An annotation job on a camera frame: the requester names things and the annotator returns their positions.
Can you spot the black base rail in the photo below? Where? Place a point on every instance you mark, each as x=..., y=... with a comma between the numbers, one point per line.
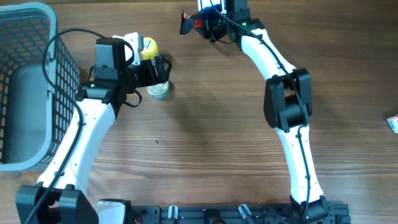
x=217, y=214

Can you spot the grey plastic mesh basket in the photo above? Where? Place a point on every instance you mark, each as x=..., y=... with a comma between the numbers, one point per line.
x=34, y=116

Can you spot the yellow mentos gum bottle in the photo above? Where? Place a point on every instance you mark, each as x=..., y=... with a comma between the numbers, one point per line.
x=150, y=49

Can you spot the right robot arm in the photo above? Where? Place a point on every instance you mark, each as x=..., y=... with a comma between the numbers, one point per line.
x=287, y=99

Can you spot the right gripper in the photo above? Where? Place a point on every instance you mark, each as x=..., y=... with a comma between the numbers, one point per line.
x=206, y=15

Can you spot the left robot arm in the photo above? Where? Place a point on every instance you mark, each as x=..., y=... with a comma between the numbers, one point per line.
x=59, y=196

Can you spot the red white snack packet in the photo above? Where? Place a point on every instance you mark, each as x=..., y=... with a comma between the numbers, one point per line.
x=393, y=122

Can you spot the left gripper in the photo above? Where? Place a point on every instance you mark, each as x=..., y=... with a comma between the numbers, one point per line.
x=150, y=78

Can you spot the black red snack packet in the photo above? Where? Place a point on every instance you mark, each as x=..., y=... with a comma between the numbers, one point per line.
x=188, y=24

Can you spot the round tin can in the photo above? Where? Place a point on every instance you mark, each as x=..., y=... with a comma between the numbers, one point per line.
x=158, y=91

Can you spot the white barcode scanner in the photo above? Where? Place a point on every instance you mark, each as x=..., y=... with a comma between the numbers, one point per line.
x=219, y=4

